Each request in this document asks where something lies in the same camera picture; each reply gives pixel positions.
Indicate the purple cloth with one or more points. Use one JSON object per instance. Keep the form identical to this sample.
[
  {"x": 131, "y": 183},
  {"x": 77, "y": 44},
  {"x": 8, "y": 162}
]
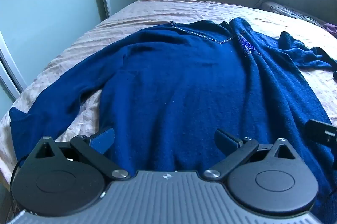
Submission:
[{"x": 331, "y": 28}]

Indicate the bed with pink bedspread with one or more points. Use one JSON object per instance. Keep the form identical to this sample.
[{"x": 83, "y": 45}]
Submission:
[{"x": 184, "y": 10}]

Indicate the patterned pillow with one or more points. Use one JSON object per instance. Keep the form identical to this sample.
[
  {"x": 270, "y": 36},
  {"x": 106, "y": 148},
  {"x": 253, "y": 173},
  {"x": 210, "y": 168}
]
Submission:
[{"x": 284, "y": 9}]

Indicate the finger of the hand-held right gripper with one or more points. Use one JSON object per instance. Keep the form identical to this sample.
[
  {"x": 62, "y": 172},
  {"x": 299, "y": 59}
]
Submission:
[{"x": 320, "y": 131}]

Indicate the blue knit sweater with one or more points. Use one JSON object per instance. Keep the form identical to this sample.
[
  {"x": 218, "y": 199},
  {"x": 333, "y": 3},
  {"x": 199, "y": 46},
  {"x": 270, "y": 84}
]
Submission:
[{"x": 171, "y": 81}]

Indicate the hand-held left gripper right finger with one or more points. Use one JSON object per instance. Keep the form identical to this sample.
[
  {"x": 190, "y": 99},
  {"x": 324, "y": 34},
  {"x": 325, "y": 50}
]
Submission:
[{"x": 226, "y": 140}]

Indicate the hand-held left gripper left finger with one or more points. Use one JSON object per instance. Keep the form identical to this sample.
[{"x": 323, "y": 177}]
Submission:
[{"x": 102, "y": 139}]

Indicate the sliding door wardrobe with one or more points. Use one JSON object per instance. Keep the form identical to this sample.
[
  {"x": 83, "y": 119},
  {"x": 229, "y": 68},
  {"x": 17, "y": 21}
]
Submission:
[{"x": 52, "y": 16}]

